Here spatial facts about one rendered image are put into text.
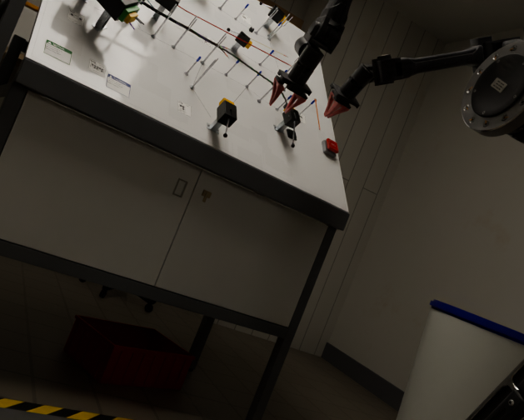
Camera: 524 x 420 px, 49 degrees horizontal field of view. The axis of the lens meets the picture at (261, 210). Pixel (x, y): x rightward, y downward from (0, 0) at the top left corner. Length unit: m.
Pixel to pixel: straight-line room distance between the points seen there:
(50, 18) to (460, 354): 1.99
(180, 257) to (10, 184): 0.54
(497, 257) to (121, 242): 2.37
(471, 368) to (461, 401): 0.14
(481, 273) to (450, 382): 1.10
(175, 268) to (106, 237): 0.25
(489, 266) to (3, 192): 2.70
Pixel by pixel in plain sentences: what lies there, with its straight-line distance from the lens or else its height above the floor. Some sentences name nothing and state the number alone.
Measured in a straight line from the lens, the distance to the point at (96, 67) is 1.72.
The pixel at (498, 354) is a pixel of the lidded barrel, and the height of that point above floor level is 0.59.
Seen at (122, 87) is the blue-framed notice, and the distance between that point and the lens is 1.71.
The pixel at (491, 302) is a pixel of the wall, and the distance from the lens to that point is 3.47.
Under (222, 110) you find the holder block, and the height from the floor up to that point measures 0.98.
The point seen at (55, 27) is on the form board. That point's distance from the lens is 1.76.
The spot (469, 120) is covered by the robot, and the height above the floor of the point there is 1.06.
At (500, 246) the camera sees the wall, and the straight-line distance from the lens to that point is 3.55.
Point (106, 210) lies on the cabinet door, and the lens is 1.71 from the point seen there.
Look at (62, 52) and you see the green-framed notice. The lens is 1.70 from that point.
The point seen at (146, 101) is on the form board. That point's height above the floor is 0.91.
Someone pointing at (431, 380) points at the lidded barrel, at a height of 0.37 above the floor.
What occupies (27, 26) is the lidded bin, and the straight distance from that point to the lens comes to 3.60.
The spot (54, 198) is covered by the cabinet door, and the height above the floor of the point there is 0.55.
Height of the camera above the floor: 0.67
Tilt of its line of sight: 3 degrees up
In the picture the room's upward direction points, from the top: 22 degrees clockwise
